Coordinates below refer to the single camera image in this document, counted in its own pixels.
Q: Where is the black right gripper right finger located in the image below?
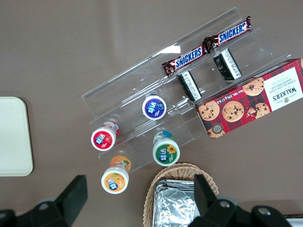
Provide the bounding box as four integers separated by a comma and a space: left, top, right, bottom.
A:
189, 174, 247, 227

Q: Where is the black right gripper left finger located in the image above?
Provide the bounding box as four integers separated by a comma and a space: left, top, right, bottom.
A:
33, 175, 89, 227

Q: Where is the aluminium foil tray stack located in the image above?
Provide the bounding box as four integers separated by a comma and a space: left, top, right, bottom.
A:
152, 179, 202, 227

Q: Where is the light tan wicker basket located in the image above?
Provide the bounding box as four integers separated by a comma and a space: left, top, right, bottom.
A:
143, 162, 220, 227

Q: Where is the cream rectangular plastic tray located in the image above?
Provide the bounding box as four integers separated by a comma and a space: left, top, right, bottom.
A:
0, 96, 34, 177

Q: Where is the orange lid gum jar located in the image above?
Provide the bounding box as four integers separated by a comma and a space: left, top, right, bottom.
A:
101, 155, 132, 195

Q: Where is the red lid gum jar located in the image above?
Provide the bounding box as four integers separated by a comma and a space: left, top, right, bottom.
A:
90, 120, 120, 151

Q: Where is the green lid gum jar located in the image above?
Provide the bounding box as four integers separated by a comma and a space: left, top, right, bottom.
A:
152, 131, 181, 167

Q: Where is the white rectangular snack bin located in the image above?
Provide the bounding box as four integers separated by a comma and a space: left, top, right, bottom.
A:
283, 212, 303, 227

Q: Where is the blue lid gum jar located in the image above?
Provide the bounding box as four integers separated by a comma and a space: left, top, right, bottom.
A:
142, 94, 167, 121

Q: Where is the red Walker's cookie box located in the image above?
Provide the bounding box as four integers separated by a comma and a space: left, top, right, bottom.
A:
194, 58, 303, 140

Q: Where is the small black white carton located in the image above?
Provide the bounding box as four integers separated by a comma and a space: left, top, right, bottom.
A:
213, 48, 243, 81
176, 70, 203, 103

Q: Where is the clear acrylic stepped display stand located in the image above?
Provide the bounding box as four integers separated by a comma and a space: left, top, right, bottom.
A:
81, 6, 293, 175

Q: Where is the Snickers chocolate bar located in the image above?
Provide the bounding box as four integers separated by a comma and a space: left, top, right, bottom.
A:
161, 45, 209, 78
203, 16, 253, 50

